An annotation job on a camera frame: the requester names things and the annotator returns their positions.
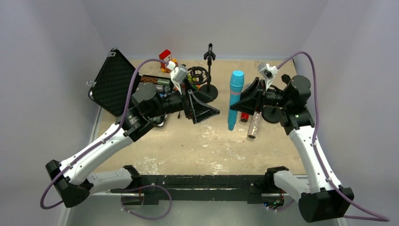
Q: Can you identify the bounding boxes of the blue toy microphone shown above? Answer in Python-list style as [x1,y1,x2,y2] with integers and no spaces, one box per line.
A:
[227,70,245,131]

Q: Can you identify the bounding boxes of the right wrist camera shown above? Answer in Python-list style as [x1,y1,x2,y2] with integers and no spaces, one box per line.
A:
[258,62,279,90]

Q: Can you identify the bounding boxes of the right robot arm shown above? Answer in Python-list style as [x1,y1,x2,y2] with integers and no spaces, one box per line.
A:
[230,74,354,223]

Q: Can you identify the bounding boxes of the tall black mic stand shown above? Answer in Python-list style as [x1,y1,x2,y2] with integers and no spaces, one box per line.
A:
[199,43,218,100]

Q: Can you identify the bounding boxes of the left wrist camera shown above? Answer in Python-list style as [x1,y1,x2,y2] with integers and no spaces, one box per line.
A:
[170,65,188,94]

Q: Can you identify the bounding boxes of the black poker chip case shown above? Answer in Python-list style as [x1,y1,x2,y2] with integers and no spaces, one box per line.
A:
[87,48,174,117]

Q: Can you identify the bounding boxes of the silver glitter microphone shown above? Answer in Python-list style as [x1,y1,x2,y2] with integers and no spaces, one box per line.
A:
[247,112,262,139]

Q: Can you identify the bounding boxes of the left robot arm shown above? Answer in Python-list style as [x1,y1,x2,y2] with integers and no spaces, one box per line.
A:
[46,83,220,208]

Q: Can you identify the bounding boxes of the tripod shock-mount mic stand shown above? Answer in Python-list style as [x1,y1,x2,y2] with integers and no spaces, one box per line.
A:
[177,64,209,119]

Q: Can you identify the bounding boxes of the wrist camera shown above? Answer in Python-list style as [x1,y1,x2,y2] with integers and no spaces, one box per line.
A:
[258,62,279,90]
[170,65,188,94]

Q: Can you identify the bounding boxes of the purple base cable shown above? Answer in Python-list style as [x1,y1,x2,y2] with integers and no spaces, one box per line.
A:
[120,185,173,221]

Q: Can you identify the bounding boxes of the black base frame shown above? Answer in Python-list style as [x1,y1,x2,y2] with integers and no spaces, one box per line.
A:
[90,174,312,207]

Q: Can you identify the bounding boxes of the red toy block house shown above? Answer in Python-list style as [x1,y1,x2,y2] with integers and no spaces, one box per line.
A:
[159,49,178,73]

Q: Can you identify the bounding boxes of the red glitter microphone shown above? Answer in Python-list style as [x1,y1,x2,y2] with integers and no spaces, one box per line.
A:
[240,83,252,122]

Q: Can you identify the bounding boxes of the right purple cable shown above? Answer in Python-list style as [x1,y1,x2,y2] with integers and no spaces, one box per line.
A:
[276,51,390,222]

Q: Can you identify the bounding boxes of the black round-base mic stand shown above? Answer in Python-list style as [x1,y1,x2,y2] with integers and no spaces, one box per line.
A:
[261,73,292,124]

